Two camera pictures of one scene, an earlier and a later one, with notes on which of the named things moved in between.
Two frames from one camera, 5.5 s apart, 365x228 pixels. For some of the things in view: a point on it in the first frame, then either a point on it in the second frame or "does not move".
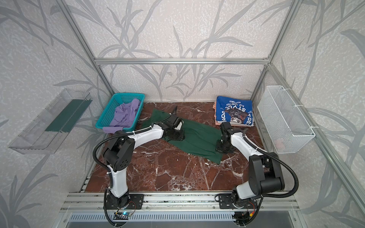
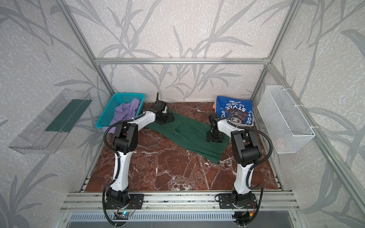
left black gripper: x=177 y=134 to x=166 y=118
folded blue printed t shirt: x=234 y=110 does not move
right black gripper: x=222 y=145 to x=215 y=136
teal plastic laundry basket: x=119 y=98 does not move
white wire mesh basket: x=286 y=126 does not move
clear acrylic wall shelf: x=46 y=134 does not move
